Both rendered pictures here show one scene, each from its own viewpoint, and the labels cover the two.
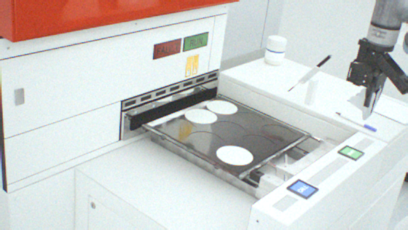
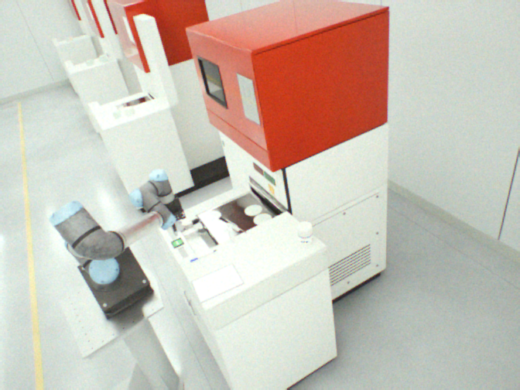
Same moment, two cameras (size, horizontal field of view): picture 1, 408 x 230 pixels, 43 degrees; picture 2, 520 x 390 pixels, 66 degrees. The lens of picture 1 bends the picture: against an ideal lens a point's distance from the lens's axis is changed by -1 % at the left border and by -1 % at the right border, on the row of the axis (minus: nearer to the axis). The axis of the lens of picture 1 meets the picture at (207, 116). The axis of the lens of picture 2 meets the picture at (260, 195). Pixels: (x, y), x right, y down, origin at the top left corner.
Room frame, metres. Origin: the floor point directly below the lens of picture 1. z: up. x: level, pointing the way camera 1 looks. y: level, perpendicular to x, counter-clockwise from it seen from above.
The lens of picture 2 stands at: (2.45, -1.52, 2.26)
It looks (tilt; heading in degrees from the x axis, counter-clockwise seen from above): 34 degrees down; 121
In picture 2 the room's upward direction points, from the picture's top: 12 degrees counter-clockwise
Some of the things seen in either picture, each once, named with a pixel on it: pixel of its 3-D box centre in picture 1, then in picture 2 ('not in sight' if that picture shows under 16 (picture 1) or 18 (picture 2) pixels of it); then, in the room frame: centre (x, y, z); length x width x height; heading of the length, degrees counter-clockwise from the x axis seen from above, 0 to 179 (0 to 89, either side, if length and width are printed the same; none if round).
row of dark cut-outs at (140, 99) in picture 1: (174, 88); (266, 193); (1.50, 0.12, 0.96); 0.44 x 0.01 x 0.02; 144
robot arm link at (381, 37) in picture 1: (382, 35); (165, 196); (1.27, -0.40, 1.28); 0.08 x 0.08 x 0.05
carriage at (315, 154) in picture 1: (304, 173); (196, 244); (1.24, -0.29, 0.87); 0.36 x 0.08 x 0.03; 144
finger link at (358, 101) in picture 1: (360, 103); not in sight; (1.26, -0.39, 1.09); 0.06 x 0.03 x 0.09; 54
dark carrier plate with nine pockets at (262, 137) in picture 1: (227, 129); (237, 217); (1.38, -0.06, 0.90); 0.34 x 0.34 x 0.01; 54
